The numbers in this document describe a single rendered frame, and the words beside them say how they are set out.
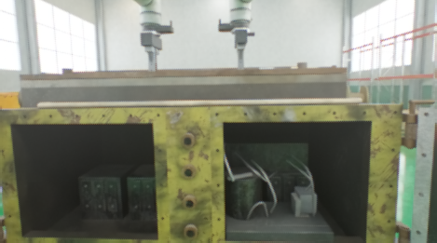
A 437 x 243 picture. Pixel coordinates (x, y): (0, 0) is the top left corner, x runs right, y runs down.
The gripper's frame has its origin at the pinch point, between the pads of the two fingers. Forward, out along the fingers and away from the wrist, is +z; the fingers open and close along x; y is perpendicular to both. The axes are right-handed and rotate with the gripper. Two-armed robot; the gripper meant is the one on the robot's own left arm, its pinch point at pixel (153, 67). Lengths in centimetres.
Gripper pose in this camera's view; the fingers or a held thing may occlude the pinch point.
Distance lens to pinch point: 98.2
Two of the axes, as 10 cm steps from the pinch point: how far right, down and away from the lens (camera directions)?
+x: -0.5, 0.9, -9.9
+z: 0.2, 10.0, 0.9
